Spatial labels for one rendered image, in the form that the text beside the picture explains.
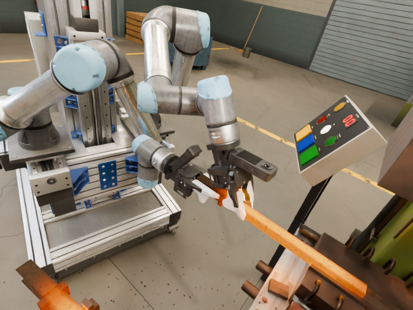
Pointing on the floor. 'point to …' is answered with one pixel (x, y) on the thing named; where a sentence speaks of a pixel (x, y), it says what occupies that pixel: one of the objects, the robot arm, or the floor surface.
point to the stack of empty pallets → (134, 26)
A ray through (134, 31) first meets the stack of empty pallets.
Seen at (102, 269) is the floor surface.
